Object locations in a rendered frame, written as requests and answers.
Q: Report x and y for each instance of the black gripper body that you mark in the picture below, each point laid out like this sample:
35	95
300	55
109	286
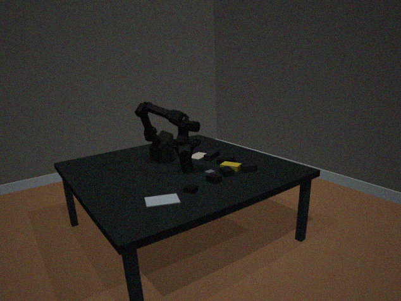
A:
195	142

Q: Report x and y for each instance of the yellow rectangular block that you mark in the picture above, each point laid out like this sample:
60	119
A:
235	166

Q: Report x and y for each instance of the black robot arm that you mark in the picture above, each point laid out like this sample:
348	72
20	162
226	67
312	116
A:
174	116

